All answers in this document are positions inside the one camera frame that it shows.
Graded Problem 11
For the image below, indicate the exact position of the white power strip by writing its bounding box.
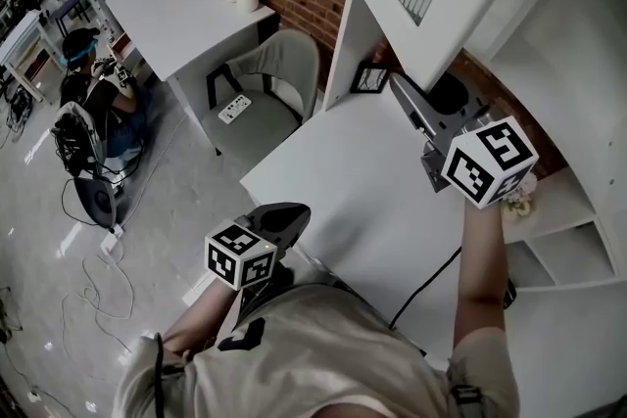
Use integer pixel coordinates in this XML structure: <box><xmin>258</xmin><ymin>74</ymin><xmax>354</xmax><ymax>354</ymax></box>
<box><xmin>217</xmin><ymin>94</ymin><xmax>253</xmax><ymax>125</ymax></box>

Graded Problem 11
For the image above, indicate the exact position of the dark round base device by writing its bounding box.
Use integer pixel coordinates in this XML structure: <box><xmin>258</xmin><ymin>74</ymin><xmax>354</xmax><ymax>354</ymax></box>
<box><xmin>72</xmin><ymin>174</ymin><xmax>120</xmax><ymax>230</ymax></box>

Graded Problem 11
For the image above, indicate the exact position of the person's right forearm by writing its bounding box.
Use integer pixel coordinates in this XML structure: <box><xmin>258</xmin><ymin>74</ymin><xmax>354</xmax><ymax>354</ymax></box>
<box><xmin>450</xmin><ymin>198</ymin><xmax>510</xmax><ymax>348</ymax></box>

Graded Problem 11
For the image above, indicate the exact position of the white side table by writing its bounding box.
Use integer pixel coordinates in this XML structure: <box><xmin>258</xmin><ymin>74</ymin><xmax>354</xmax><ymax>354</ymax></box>
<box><xmin>105</xmin><ymin>0</ymin><xmax>279</xmax><ymax>114</ymax></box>

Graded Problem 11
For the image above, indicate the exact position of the black picture frame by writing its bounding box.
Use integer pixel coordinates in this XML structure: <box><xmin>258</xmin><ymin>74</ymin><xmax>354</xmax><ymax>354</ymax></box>
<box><xmin>349</xmin><ymin>60</ymin><xmax>392</xmax><ymax>95</ymax></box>

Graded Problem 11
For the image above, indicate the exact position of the black shoulder strap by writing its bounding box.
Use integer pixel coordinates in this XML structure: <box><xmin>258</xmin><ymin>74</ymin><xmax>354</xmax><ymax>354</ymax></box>
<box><xmin>152</xmin><ymin>332</ymin><xmax>170</xmax><ymax>418</ymax></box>

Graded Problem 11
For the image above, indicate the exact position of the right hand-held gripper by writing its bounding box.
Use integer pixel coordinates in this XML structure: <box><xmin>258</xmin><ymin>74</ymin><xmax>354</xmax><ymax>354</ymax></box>
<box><xmin>390</xmin><ymin>72</ymin><xmax>540</xmax><ymax>210</ymax></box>

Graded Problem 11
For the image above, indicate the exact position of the white door with ribbed glass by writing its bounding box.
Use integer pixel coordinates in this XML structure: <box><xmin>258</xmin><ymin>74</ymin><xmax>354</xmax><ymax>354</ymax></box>
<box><xmin>348</xmin><ymin>0</ymin><xmax>520</xmax><ymax>93</ymax></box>

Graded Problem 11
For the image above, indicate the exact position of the white desk with shelves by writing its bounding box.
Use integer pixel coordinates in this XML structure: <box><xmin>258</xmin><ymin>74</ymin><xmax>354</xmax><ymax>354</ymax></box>
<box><xmin>239</xmin><ymin>0</ymin><xmax>627</xmax><ymax>371</ymax></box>

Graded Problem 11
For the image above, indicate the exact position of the grey upholstered chair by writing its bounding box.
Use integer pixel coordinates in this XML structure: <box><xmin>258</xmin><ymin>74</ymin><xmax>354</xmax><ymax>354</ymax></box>
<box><xmin>200</xmin><ymin>27</ymin><xmax>322</xmax><ymax>158</ymax></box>

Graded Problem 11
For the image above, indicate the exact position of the white work table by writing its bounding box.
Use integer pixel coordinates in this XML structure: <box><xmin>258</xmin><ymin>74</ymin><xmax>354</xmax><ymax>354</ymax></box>
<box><xmin>0</xmin><ymin>9</ymin><xmax>56</xmax><ymax>107</ymax></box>

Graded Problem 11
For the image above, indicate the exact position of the pale pink flower bouquet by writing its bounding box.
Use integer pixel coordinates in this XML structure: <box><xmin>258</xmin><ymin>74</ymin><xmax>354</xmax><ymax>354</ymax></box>
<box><xmin>500</xmin><ymin>170</ymin><xmax>540</xmax><ymax>222</ymax></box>

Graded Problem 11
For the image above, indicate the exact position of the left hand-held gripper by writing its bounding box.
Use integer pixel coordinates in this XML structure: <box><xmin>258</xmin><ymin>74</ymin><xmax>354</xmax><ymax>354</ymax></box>
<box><xmin>204</xmin><ymin>203</ymin><xmax>312</xmax><ymax>292</ymax></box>

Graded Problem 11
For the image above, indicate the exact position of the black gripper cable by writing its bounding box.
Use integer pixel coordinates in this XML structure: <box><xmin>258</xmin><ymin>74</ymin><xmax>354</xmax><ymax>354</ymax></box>
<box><xmin>388</xmin><ymin>246</ymin><xmax>464</xmax><ymax>330</ymax></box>

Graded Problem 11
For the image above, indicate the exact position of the person's left forearm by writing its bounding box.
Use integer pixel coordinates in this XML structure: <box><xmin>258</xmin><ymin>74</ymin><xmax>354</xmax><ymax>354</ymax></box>
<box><xmin>164</xmin><ymin>276</ymin><xmax>246</xmax><ymax>358</ymax></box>

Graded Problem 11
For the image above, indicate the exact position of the black cable-wrapped equipment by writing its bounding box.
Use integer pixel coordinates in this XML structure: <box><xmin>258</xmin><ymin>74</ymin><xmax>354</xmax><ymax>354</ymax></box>
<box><xmin>50</xmin><ymin>101</ymin><xmax>107</xmax><ymax>177</ymax></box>

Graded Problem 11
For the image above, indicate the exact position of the white power adapter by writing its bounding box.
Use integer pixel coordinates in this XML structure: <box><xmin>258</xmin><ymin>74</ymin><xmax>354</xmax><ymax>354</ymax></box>
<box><xmin>100</xmin><ymin>223</ymin><xmax>124</xmax><ymax>255</ymax></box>

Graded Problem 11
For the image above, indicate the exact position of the white floor cable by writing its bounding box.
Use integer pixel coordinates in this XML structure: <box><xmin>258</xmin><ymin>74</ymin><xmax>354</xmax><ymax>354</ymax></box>
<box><xmin>80</xmin><ymin>237</ymin><xmax>137</xmax><ymax>320</ymax></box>

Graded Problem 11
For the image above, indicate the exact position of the black floor cable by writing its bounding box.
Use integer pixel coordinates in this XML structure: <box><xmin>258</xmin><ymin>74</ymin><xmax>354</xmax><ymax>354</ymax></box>
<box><xmin>61</xmin><ymin>178</ymin><xmax>107</xmax><ymax>226</ymax></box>

